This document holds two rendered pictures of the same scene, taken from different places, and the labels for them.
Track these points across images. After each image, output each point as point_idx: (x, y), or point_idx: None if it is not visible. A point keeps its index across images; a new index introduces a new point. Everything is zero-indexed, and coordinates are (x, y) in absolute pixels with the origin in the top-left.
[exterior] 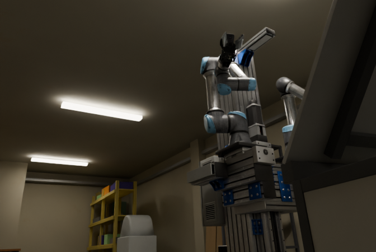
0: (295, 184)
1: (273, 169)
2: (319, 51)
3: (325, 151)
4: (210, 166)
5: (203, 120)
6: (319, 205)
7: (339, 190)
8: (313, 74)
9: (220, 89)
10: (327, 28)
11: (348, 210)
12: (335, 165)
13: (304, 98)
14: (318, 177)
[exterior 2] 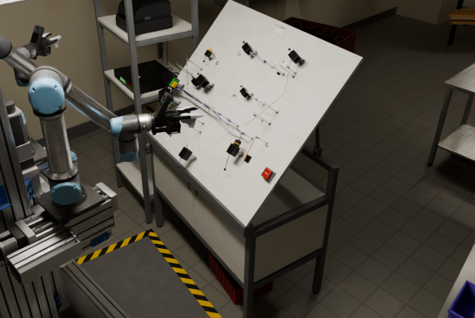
0: (252, 235)
1: None
2: (288, 167)
3: None
4: (80, 245)
5: (56, 190)
6: (263, 239)
7: (276, 230)
8: (281, 178)
9: (135, 158)
10: (296, 155)
11: (276, 237)
12: None
13: (272, 190)
14: (268, 227)
